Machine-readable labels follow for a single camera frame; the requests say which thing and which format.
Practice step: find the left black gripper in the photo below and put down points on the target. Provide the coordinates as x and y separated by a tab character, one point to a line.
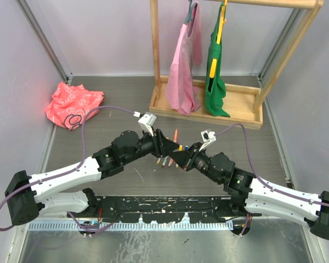
162	146

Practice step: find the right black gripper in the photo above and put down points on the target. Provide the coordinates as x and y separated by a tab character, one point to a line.
186	158

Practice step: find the orange marker pen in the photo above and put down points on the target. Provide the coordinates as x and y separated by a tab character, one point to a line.
176	135

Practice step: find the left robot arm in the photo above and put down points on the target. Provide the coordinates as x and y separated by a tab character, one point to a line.
28	195

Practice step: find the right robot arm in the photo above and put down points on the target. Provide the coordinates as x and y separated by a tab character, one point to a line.
254	195

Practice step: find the pink shirt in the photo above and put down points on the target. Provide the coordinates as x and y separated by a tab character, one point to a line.
181	93

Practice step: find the green shirt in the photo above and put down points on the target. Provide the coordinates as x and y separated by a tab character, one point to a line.
215	87

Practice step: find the wooden clothes rack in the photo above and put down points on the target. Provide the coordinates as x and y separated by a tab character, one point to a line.
242	102

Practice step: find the yellow clothes hanger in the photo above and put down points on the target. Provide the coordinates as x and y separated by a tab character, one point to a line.
222	21

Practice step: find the red patterned cloth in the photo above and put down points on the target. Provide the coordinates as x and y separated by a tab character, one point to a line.
70	105

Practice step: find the grey clothes hanger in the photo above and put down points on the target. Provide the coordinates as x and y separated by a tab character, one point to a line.
190	14

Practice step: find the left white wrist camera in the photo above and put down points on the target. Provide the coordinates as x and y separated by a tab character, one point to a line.
146	122

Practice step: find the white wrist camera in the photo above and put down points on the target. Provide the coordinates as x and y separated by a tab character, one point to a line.
146	122
208	138

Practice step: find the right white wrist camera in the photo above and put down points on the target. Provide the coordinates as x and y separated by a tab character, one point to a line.
208	138

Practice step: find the white cable duct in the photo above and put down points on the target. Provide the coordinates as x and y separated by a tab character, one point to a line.
67	225

